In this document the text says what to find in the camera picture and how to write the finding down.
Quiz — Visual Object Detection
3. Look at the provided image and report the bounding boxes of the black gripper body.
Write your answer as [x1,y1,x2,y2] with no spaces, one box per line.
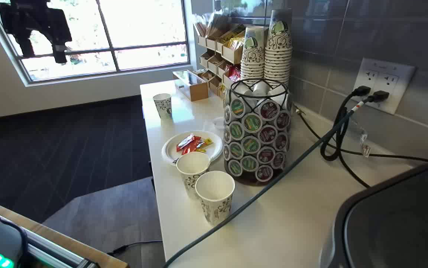
[0,0,75,46]

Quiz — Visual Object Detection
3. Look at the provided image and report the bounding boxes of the wooden tea box rack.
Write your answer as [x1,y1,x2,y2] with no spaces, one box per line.
[193,19,248,98]

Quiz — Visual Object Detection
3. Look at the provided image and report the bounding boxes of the green lid coffee pod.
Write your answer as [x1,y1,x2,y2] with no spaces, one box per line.
[239,153,259,172]
[226,159,244,177]
[242,111,262,134]
[241,134,260,154]
[228,120,245,141]
[229,96,247,117]
[228,141,245,160]

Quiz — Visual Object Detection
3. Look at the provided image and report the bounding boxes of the white plastic coffee pod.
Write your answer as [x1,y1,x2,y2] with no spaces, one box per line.
[234,82,254,98]
[251,80,272,98]
[269,84,287,101]

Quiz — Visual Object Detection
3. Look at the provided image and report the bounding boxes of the brown lid coffee pod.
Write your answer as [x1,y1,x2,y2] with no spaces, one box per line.
[275,110,291,131]
[260,99,280,120]
[257,144,277,165]
[274,132,290,151]
[254,163,275,183]
[272,150,287,169]
[257,123,278,144]

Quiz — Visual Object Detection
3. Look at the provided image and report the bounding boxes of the black coffee machine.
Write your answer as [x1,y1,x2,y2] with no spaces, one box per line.
[320,150,428,268]

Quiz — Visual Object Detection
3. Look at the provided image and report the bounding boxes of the patterned paper cup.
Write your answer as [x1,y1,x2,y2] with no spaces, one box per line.
[193,169,236,226]
[152,92,174,120]
[174,150,211,201]

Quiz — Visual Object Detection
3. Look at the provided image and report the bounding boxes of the wooden tea display tray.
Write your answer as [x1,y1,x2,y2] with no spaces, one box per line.
[173,68,211,102]

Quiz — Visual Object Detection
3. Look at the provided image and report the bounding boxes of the white paper plate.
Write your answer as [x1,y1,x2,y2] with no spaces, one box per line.
[161,129,225,166]

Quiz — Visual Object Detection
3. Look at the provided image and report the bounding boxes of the red snack wrapper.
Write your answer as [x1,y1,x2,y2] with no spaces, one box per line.
[176,132,204,154]

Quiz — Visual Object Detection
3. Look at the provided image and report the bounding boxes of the orange snack wrapper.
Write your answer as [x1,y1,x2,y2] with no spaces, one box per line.
[196,138,214,153]

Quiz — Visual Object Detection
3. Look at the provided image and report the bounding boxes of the red snack packets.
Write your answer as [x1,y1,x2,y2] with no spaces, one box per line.
[226,65,241,83]

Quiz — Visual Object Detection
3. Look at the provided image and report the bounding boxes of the yellow snack packets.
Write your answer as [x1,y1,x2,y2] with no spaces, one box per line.
[226,31,247,50]

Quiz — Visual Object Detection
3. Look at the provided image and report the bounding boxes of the short paper cup stack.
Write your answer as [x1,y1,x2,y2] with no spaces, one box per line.
[239,25,268,82]

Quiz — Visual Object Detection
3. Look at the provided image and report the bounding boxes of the wooden robot table with rails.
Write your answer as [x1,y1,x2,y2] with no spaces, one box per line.
[0,199,129,268]

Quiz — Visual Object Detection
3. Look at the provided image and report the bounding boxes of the tall paper cup stack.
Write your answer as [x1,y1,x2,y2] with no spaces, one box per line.
[263,19,294,87]

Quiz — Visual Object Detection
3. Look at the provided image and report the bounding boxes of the black power plug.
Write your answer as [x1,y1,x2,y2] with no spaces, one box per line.
[351,84,373,98]
[367,89,391,104]

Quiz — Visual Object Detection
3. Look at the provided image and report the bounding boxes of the white window frame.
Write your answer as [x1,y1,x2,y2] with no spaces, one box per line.
[0,0,196,87]

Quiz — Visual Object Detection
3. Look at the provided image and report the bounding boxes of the black wire coffee pod rack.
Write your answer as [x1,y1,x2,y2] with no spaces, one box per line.
[222,77,293,186]

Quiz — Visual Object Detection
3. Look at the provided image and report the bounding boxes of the grey power cable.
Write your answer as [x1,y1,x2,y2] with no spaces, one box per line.
[161,101,367,268]

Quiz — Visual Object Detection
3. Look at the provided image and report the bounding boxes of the thick black power cable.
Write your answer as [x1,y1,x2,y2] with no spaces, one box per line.
[318,90,375,190]

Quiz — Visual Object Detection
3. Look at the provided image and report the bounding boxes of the white cable tag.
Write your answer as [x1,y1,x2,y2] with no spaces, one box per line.
[360,132,373,159]

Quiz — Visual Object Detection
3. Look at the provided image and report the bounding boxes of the white wall outlet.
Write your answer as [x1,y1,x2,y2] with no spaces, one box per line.
[352,56,418,114]

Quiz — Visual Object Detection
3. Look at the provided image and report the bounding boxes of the thin black cable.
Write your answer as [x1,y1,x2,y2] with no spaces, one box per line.
[293,104,428,166]

